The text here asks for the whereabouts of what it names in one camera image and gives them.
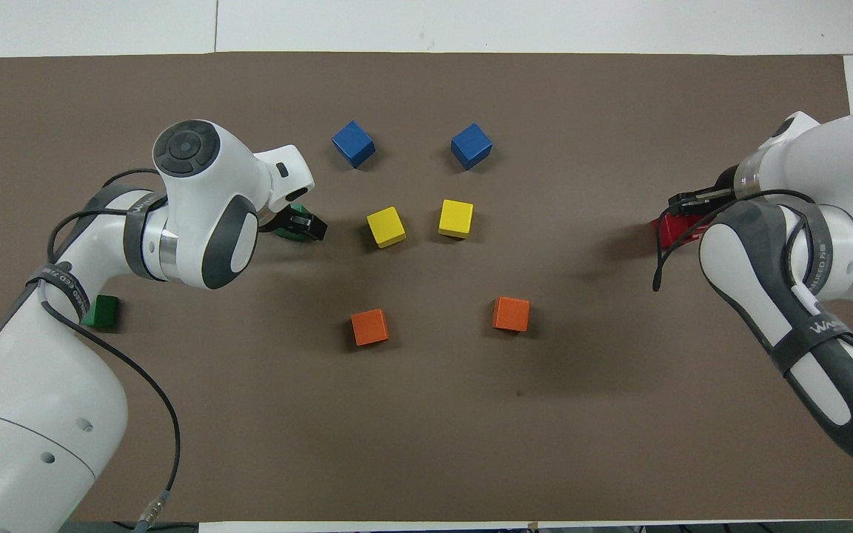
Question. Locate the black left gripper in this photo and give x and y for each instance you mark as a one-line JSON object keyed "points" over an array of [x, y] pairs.
{"points": [[283, 220]]}

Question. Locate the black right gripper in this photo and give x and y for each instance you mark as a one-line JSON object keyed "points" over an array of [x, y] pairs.
{"points": [[724, 191]]}

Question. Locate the green wooden cube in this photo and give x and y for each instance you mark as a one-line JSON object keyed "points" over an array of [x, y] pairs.
{"points": [[286, 233], [103, 312]]}

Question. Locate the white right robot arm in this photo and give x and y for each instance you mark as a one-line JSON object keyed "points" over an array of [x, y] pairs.
{"points": [[826, 170]]}

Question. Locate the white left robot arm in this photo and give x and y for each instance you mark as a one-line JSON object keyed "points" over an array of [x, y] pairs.
{"points": [[27, 444]]}

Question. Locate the yellow wooden cube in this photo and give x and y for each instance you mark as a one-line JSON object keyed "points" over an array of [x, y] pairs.
{"points": [[456, 218], [386, 226]]}

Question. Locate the blue wooden cube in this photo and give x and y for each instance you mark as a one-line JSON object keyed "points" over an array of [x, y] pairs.
{"points": [[471, 146], [353, 143]]}

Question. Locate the orange wooden cube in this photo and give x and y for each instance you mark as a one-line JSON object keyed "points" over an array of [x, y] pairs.
{"points": [[369, 326], [512, 314]]}

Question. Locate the brown paper table mat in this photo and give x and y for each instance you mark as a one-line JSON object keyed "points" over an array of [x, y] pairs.
{"points": [[426, 429]]}

